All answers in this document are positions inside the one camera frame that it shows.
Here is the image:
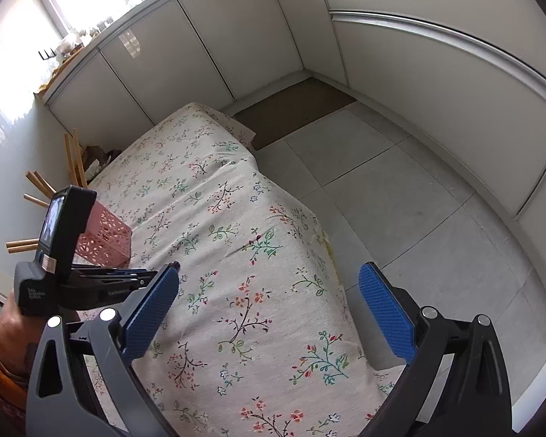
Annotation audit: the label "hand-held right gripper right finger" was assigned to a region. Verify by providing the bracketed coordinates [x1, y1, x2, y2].
[358, 261, 513, 437]

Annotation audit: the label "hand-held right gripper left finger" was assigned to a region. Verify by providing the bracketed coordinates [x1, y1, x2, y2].
[25, 264, 180, 437]

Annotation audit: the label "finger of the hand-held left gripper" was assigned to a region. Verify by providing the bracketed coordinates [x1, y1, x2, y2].
[72, 267, 158, 289]

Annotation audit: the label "pink perforated plastic basket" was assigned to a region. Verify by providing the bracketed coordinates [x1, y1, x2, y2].
[75, 203, 133, 267]

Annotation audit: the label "bunch of wooden chopsticks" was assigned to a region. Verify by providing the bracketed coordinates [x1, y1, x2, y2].
[6, 128, 92, 254]

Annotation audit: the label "person's left forearm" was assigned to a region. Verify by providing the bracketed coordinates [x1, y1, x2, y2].
[0, 328, 33, 437]

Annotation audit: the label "person's left hand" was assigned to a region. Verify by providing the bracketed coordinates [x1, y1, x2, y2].
[0, 289, 46, 376]

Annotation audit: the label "floral tablecloth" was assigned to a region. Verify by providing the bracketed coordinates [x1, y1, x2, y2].
[79, 102, 408, 437]

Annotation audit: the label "dark floor mat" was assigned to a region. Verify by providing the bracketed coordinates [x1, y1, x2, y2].
[233, 77, 357, 150]

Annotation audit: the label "white kitchen cabinets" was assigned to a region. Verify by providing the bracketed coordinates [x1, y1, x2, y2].
[41, 0, 546, 249]

